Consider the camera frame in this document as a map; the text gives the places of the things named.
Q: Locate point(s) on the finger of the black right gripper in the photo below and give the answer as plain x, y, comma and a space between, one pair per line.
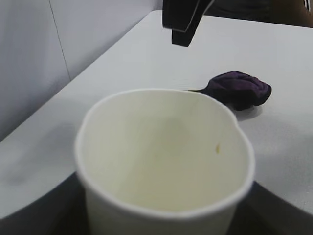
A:
183, 39
176, 14

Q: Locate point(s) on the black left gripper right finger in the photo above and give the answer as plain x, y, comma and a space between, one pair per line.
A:
276, 218

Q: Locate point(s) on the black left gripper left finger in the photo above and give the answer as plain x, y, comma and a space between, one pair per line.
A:
44, 215

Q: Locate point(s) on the white paper cup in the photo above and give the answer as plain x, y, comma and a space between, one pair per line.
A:
159, 159

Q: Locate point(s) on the purple and black cloth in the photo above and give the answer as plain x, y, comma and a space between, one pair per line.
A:
239, 88

